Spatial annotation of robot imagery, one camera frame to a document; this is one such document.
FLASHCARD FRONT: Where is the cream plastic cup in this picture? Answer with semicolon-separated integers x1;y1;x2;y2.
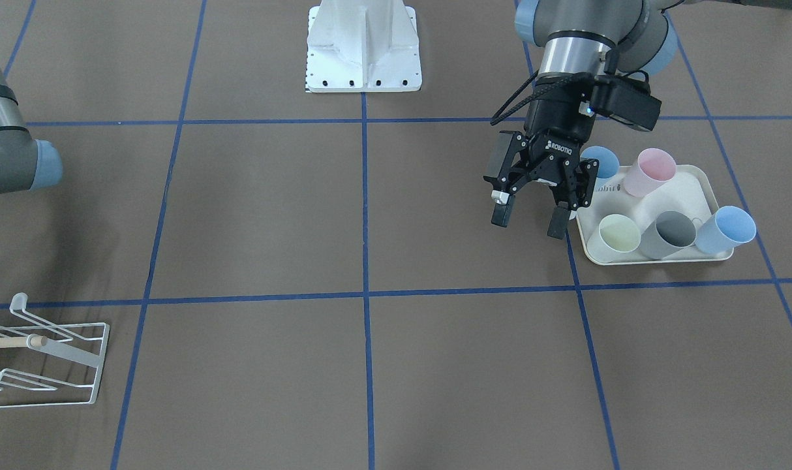
586;214;643;264

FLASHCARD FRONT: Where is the grey plastic cup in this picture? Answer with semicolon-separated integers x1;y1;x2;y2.
638;211;697;260

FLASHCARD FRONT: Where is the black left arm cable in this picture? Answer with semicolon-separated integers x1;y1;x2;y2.
490;72;547;127

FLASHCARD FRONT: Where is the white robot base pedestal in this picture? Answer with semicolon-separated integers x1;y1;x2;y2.
305;1;423;93

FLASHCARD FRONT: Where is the cream serving tray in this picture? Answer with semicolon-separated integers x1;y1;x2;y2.
575;164;734;266

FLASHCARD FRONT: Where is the wooden rack dowel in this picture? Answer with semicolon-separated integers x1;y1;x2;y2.
0;334;49;350

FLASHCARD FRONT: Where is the pink plastic cup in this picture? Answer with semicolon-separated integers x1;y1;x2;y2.
622;147;677;198

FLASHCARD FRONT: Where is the white wire cup rack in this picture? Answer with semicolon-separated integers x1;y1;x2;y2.
0;292;112;409

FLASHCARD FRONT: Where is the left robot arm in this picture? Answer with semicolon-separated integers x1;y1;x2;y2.
483;1;679;239

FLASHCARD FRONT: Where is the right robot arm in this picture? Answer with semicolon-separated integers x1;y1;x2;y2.
0;68;64;195

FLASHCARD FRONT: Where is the blue cup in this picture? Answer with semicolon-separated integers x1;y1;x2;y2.
581;146;620;181
695;206;757;254

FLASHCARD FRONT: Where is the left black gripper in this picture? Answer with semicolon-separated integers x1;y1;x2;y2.
483;72;598;240

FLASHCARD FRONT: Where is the blue cup front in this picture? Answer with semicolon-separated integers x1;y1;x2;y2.
695;206;757;254

